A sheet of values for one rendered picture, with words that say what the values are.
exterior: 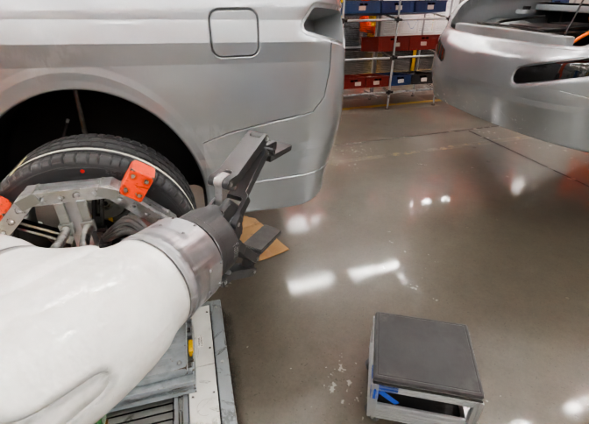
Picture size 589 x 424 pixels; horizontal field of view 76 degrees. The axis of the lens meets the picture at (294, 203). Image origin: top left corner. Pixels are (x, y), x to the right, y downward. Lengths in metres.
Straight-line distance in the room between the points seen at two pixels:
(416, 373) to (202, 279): 1.35
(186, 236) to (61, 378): 0.14
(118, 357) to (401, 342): 1.50
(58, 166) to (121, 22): 0.49
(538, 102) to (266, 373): 2.18
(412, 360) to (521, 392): 0.68
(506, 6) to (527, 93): 1.61
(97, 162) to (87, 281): 0.99
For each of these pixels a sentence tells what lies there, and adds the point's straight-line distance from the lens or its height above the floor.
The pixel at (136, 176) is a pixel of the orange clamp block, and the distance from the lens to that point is 1.17.
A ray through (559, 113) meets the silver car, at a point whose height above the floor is 0.97.
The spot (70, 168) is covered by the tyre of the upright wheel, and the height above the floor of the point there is 1.15.
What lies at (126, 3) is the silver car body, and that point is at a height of 1.56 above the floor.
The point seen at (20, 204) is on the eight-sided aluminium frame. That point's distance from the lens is 1.27.
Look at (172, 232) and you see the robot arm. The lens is 0.34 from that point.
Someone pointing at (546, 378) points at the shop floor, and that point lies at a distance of 2.30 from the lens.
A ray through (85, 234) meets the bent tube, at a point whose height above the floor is 1.01.
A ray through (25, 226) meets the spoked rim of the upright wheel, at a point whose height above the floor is 0.96.
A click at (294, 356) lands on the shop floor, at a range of 2.03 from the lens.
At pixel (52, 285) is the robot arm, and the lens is 0.28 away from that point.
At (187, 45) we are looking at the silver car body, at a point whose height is 1.43.
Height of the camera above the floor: 1.61
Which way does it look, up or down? 30 degrees down
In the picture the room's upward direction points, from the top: straight up
